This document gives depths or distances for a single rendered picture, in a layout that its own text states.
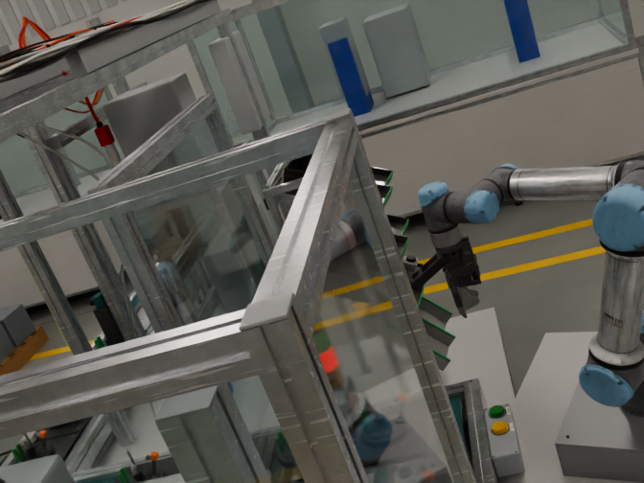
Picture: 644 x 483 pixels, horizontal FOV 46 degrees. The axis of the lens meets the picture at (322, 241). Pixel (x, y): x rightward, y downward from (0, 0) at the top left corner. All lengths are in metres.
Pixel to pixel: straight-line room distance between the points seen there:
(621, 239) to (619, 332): 0.25
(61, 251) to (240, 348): 6.84
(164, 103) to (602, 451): 1.94
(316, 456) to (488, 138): 5.37
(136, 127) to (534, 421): 1.79
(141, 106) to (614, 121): 3.77
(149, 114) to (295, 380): 2.59
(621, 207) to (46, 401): 1.23
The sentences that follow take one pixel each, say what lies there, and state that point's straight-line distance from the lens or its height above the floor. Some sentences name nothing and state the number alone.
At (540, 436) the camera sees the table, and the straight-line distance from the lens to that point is 2.15.
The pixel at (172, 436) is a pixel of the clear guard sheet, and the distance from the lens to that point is 0.51.
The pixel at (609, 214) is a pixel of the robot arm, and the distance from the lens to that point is 1.57.
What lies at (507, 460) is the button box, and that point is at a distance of 1.96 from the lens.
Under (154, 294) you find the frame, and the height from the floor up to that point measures 1.82.
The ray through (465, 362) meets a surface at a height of 0.86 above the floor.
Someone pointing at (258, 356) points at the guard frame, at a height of 1.97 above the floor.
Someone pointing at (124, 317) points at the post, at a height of 1.20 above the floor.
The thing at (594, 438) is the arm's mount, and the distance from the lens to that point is 1.96.
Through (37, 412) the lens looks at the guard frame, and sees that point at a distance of 0.52.
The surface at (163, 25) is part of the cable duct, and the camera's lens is 2.71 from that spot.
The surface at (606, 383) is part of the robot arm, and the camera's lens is 1.80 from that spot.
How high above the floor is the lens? 2.17
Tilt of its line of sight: 19 degrees down
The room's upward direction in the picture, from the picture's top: 20 degrees counter-clockwise
